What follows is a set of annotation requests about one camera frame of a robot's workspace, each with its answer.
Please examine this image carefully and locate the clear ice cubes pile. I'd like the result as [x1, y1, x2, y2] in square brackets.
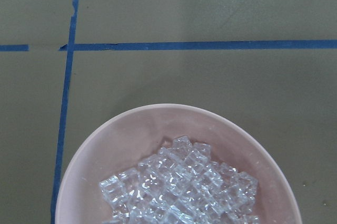
[99, 136, 261, 223]

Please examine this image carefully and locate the pink bowl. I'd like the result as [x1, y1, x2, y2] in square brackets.
[55, 104, 302, 223]

